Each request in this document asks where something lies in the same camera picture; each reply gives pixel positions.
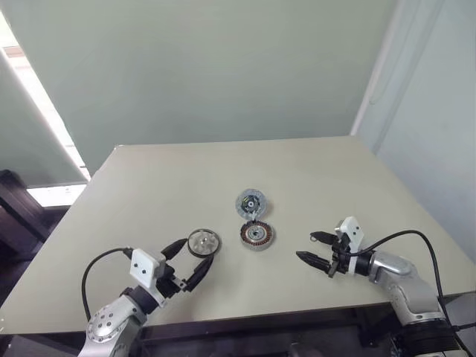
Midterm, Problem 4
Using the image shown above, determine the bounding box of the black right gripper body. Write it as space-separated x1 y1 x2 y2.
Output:
327 232 353 278

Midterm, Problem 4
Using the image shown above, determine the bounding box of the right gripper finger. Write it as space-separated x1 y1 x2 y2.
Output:
309 230 338 245
295 251 332 276

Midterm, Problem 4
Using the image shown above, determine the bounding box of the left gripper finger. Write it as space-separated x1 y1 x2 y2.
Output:
185 255 216 295
160 237 187 262

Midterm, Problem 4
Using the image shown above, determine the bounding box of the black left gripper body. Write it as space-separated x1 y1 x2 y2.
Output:
155 262 192 301

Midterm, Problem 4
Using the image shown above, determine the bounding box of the black spoked rotor ring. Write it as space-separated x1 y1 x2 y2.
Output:
187 227 223 257

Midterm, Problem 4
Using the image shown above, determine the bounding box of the motor stator with copper windings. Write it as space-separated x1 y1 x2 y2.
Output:
237 219 278 253

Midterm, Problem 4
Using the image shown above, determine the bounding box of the silver motor end cap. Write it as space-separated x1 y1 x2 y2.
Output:
234 187 269 221

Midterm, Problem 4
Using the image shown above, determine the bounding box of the dark table underframe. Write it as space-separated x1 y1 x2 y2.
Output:
137 297 395 357

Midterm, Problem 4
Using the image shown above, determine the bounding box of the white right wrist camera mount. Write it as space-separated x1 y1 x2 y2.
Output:
334 216 364 276

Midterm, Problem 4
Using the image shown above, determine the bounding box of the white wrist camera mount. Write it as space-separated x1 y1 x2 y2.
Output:
334 216 364 276
129 248 168 309

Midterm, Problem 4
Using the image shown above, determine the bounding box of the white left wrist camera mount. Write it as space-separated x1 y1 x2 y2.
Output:
129 248 168 309

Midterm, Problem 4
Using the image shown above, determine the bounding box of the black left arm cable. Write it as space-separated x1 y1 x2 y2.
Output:
81 248 135 323

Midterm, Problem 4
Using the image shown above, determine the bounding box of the white vertical wall trim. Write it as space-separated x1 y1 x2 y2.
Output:
349 0 443 157

